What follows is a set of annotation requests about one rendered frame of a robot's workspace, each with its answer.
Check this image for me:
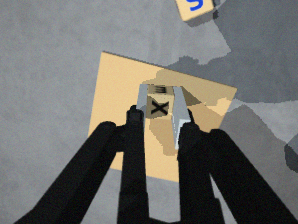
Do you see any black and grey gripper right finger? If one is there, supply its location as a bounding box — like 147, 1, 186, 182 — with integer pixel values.
171, 86, 298, 224

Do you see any tan flat mat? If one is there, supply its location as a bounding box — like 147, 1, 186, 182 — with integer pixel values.
88, 51, 237, 182

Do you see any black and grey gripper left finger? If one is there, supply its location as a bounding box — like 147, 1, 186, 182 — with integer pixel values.
13, 84, 150, 224

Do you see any tan letter block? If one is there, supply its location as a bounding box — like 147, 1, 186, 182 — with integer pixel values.
146, 85, 175, 120
174, 0, 214, 21

